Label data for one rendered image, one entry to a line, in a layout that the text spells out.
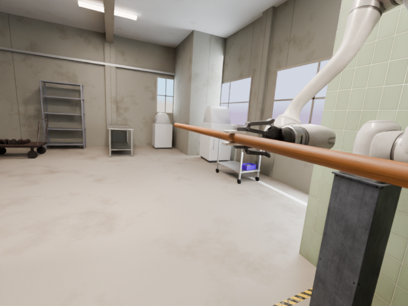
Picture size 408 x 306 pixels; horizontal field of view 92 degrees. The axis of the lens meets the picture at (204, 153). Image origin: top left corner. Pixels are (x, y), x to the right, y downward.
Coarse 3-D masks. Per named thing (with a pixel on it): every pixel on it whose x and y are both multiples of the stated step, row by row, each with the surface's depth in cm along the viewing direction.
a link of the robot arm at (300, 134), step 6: (288, 126) 69; (294, 126) 69; (300, 126) 69; (294, 132) 66; (300, 132) 67; (306, 132) 67; (294, 138) 66; (300, 138) 66; (306, 138) 67; (306, 144) 68
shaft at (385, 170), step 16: (192, 128) 96; (256, 144) 49; (272, 144) 44; (288, 144) 40; (304, 160) 37; (320, 160) 33; (336, 160) 30; (352, 160) 28; (368, 160) 27; (384, 160) 25; (368, 176) 27; (384, 176) 25; (400, 176) 23
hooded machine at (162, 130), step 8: (160, 120) 674; (168, 120) 685; (152, 128) 708; (160, 128) 676; (168, 128) 687; (152, 136) 711; (160, 136) 681; (168, 136) 693; (152, 144) 715; (160, 144) 687; (168, 144) 699
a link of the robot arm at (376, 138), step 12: (372, 120) 92; (384, 120) 89; (360, 132) 95; (372, 132) 89; (384, 132) 86; (396, 132) 84; (360, 144) 94; (372, 144) 89; (384, 144) 85; (372, 156) 89; (384, 156) 85
